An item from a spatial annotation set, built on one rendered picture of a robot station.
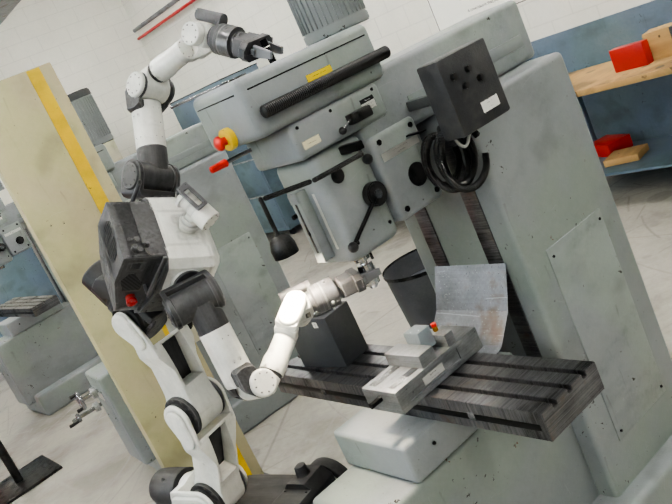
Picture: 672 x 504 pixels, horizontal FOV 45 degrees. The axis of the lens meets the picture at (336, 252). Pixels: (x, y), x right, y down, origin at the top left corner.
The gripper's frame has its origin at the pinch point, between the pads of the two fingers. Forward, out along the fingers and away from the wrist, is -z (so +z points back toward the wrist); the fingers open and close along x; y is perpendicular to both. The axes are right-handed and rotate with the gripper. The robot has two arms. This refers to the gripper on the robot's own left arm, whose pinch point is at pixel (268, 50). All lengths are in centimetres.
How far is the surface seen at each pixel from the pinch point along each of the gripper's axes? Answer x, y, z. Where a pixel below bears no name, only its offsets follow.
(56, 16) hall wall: -523, -253, 780
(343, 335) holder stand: -8, -94, -21
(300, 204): 12.5, -35.7, -19.6
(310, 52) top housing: -0.1, 2.3, -14.0
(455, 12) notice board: -483, -132, 175
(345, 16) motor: -19.5, 6.9, -12.1
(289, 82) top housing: 9.7, -2.8, -14.4
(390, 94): -21.4, -13.1, -26.6
